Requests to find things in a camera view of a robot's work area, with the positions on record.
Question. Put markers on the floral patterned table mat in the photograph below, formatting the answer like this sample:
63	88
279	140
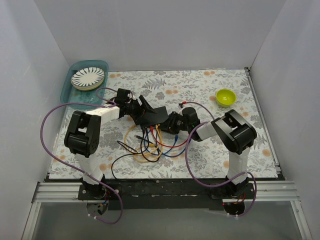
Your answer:
198	88

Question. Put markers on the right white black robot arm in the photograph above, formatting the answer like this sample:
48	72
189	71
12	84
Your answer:
236	134

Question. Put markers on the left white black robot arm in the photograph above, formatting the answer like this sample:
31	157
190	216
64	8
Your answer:
83	133

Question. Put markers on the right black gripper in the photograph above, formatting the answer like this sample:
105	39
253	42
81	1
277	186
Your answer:
170	122

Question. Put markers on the black network switch box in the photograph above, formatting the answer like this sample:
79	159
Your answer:
152	119

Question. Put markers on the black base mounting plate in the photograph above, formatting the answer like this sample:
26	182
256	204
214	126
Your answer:
151	193

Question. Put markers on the striped white plate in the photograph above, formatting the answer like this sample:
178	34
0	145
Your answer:
88	78

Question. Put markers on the aluminium frame rail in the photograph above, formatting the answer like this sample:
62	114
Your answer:
67	192

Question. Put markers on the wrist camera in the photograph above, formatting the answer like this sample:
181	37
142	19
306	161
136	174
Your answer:
190	118
122	96

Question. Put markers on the teal plastic tray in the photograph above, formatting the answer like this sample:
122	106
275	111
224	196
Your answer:
70	94

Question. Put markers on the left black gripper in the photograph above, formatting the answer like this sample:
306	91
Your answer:
139	114

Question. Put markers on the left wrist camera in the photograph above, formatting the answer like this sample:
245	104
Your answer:
122	96

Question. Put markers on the lime green bowl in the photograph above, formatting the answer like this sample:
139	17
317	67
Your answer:
225	97

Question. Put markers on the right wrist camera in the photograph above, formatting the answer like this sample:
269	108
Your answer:
190	118

